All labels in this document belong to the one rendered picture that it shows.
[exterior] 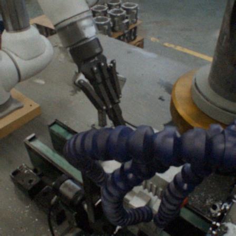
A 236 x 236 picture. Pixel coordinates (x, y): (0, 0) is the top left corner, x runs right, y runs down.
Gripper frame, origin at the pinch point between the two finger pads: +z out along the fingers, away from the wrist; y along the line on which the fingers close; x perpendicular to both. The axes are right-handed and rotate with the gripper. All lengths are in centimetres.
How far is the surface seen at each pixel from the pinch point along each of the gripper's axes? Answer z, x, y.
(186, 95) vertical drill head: -9.5, -29.8, -10.1
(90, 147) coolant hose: -15.8, -36.0, -30.7
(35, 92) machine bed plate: -5, 70, 15
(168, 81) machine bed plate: 17, 32, 64
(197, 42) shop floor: 50, 134, 280
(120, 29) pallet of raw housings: -8, 157, 175
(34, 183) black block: 12.4, 27.4, -19.2
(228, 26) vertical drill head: -17.1, -37.6, -9.6
